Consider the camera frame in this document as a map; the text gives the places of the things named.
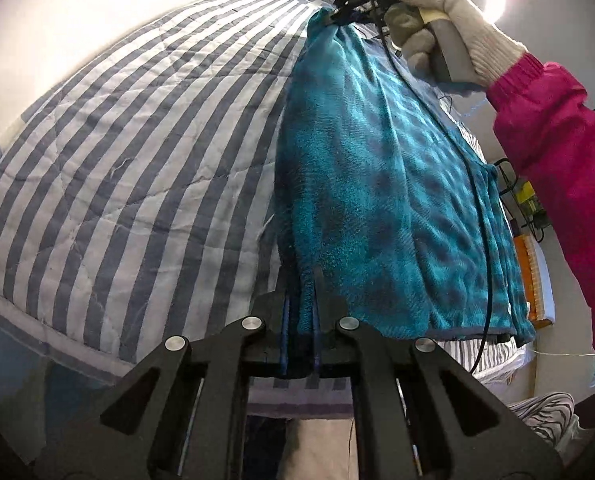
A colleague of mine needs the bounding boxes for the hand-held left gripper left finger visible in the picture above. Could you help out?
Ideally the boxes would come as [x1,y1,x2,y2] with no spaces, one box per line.
[34,290,299,480]

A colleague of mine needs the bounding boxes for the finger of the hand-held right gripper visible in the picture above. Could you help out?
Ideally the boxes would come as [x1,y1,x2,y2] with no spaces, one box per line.
[329,0,375,24]

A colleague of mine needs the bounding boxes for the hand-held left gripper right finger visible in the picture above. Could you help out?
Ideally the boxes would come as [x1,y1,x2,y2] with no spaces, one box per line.
[309,267,564,480]

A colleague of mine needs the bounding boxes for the teal fleece garment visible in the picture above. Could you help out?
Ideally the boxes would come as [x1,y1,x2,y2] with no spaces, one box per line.
[272,7,537,348]

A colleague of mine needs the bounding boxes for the person's right hand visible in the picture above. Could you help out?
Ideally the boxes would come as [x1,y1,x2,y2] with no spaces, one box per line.
[383,0,528,93]

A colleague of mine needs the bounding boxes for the yellow device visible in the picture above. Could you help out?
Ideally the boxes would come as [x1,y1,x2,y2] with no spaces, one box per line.
[515,182,539,217]

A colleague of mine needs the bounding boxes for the grey white striped quilt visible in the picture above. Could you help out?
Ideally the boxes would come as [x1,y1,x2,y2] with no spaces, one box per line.
[0,0,533,406]

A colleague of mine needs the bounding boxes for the zebra striped pants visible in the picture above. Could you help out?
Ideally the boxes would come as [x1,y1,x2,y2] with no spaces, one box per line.
[507,392,585,461]

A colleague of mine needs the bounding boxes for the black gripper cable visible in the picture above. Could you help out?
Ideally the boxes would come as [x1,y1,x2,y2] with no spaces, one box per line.
[372,0,495,377]

